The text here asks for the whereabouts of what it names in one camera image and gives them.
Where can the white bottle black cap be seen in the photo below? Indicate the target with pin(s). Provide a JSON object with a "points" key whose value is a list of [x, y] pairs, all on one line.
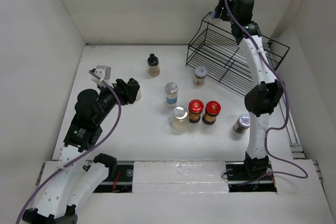
{"points": [[139, 92]]}

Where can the black wire rack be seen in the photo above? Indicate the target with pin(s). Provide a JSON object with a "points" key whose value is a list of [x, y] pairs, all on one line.
{"points": [[215, 48]]}

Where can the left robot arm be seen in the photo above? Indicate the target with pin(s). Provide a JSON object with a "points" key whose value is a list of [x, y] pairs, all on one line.
{"points": [[58, 198]]}

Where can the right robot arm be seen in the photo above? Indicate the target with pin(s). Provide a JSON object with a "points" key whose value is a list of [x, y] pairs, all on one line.
{"points": [[262, 99]]}

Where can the metal base rail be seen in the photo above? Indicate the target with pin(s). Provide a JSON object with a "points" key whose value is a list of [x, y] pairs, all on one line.
{"points": [[180, 177]]}

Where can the white-lid spice jar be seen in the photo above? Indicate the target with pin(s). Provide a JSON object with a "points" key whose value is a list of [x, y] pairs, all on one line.
{"points": [[200, 75]]}

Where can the blue-label silver-lid jar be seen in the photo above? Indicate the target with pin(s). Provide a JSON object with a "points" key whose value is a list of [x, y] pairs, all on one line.
{"points": [[171, 90]]}

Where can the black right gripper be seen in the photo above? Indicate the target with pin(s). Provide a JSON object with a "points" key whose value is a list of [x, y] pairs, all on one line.
{"points": [[221, 3]]}

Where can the red-lid sauce jar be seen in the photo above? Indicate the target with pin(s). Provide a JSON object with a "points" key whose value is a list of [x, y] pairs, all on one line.
{"points": [[212, 110], [195, 109]]}

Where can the dark spice jar white lid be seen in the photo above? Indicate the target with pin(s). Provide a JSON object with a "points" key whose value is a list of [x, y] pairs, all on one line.
{"points": [[242, 124]]}

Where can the clear jar silver lid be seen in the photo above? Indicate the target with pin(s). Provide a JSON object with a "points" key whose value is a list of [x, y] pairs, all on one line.
{"points": [[179, 117]]}

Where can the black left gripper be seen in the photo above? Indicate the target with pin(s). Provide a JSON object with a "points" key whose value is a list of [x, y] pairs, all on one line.
{"points": [[126, 93]]}

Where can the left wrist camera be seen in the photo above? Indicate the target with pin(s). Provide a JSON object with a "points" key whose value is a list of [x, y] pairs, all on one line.
{"points": [[103, 73]]}

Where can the black-cap spice shaker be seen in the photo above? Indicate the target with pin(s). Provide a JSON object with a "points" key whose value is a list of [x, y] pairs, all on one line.
{"points": [[153, 65]]}

